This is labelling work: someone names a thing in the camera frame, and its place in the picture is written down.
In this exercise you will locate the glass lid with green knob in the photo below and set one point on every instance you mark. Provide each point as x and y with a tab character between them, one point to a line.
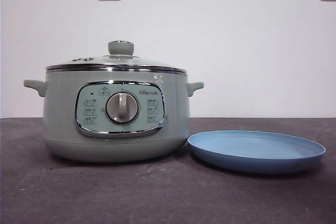
120	48

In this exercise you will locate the blue round plate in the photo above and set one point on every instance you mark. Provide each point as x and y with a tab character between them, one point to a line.
249	162

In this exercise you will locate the pale green electric steamer pot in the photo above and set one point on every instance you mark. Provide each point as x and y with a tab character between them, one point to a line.
63	119

